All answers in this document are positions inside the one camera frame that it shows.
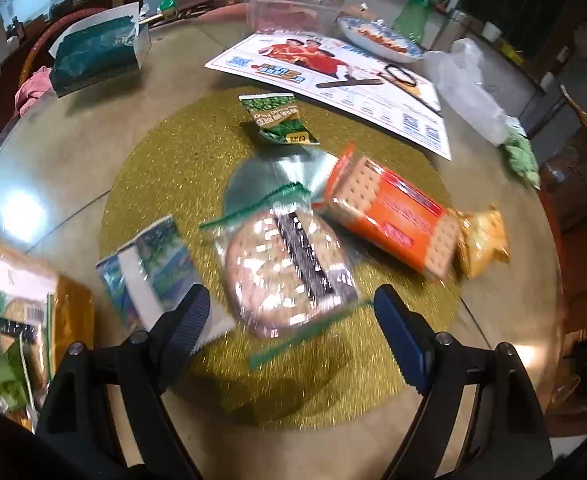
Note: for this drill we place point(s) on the printed advertising poster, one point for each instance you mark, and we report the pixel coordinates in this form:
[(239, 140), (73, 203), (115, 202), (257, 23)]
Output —
[(338, 74)]

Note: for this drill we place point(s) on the teal tissue box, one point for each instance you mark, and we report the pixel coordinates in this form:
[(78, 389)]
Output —
[(100, 47)]

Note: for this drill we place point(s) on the pink cloth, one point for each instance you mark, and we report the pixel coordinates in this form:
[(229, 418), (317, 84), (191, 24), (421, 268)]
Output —
[(31, 90)]

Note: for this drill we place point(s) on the green pea packet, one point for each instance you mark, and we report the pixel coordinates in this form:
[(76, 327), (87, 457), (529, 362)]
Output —
[(278, 118)]

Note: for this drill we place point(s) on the yellow taped tray box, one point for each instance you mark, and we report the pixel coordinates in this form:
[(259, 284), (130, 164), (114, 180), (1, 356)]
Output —
[(42, 312)]

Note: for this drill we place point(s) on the green crumpled cloth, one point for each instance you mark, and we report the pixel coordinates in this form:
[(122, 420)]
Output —
[(520, 159)]

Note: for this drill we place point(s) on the yellow snack packet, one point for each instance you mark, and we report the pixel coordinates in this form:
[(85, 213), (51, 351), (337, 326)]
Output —
[(482, 239)]

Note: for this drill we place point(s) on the round cracker clear pack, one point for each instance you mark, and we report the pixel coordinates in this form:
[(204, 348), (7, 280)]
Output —
[(285, 270)]

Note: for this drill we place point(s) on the wooden chair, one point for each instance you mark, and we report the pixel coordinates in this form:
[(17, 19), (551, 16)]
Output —
[(565, 173)]

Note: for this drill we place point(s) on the blue white snack packet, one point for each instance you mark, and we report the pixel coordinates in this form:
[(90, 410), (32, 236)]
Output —
[(149, 275)]

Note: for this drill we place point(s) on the blue patterned plate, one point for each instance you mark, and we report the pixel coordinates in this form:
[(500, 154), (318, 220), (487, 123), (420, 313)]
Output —
[(379, 39)]

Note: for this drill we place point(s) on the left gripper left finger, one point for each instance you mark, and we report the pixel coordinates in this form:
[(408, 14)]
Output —
[(77, 426)]

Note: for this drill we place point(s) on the orange soda cracker pack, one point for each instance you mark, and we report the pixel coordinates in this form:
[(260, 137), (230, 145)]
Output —
[(375, 203)]

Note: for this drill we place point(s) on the white plastic bag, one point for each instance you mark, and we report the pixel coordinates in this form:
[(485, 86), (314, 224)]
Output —
[(458, 79)]

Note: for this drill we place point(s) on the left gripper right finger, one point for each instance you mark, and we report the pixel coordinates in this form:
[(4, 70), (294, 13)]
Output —
[(506, 437)]

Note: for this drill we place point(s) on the clear plastic container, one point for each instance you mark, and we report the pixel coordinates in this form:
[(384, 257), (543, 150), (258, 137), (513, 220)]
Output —
[(266, 16)]

